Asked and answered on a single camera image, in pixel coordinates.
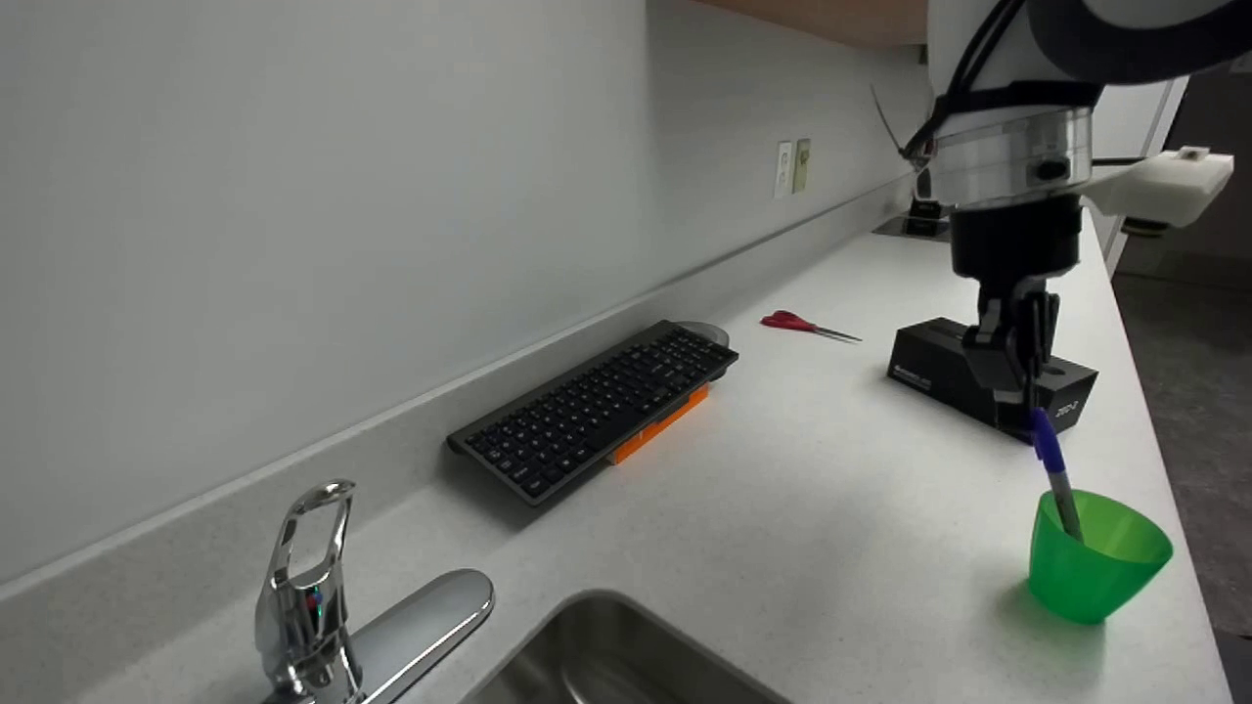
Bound white wall power outlet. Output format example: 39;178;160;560
774;142;794;199

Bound beige wall switch plate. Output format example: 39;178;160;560
790;138;811;195

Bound orange flat box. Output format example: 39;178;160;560
609;382;713;466

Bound blue marker pen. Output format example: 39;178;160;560
1028;406;1082;538

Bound stainless steel sink basin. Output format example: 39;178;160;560
460;589;790;704

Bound black computer keyboard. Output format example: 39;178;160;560
448;319;739;507

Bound chrome sink faucet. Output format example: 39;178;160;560
253;478;498;704

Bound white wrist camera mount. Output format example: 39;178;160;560
1082;143;1236;237

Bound black ZED 2 box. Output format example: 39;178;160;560
886;318;1095;442

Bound red handled scissors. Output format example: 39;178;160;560
760;307;860;344

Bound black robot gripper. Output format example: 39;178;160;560
952;195;1078;382

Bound green plastic cup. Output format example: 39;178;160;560
1028;489;1173;627

